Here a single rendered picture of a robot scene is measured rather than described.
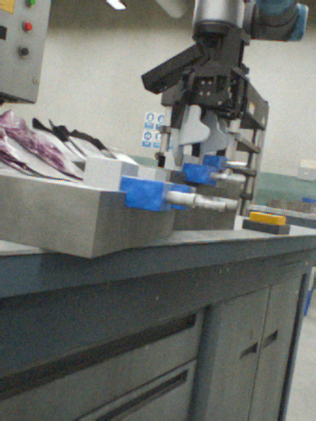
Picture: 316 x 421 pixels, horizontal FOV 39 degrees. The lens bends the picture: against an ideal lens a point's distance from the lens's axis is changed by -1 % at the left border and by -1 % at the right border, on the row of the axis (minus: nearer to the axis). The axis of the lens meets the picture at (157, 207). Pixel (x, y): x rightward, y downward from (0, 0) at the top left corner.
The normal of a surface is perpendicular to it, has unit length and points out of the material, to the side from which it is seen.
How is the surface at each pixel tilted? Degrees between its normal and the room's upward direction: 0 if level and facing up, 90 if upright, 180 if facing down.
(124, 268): 90
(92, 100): 90
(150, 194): 90
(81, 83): 90
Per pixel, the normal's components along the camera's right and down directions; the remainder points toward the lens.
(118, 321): 0.83, 0.15
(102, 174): -0.27, 0.01
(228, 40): -0.54, -0.04
